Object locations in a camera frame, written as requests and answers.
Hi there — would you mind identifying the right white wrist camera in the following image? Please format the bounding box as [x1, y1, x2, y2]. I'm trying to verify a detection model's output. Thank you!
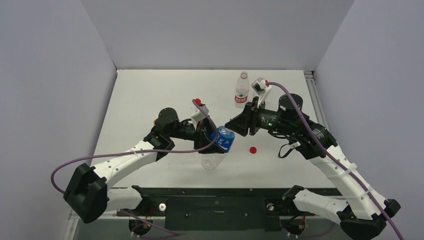
[251, 77, 272, 107]

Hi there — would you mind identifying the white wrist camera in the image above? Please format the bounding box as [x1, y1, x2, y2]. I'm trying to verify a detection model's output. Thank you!
[190, 98, 209, 126]
[251, 77, 272, 107]

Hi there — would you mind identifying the red bottle cap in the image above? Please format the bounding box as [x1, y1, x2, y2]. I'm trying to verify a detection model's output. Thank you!
[249, 146, 257, 154]

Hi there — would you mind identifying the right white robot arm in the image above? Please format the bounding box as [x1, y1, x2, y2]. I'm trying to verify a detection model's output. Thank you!
[225, 93, 400, 240]

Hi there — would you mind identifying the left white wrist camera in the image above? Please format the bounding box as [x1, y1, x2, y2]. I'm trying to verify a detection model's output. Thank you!
[190, 98, 209, 126]

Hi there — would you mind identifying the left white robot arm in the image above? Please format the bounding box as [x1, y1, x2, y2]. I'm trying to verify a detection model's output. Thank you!
[63, 105, 225, 224]

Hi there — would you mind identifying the red label water bottle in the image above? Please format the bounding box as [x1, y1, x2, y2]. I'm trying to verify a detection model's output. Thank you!
[234, 71, 250, 108]

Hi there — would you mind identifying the blue label water bottle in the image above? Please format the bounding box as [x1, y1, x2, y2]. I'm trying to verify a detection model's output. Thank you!
[200, 126, 236, 171]

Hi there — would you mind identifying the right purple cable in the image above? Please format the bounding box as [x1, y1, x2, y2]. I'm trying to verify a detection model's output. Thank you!
[266, 81, 405, 240]

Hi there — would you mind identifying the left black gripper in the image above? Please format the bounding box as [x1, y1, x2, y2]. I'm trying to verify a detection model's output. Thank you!
[168, 116, 226, 153]

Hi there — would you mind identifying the aluminium rail frame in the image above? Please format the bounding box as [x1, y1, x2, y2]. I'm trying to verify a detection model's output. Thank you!
[304, 70, 368, 220]

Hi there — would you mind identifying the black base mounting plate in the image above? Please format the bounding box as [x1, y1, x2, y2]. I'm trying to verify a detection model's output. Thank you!
[82, 187, 349, 233]

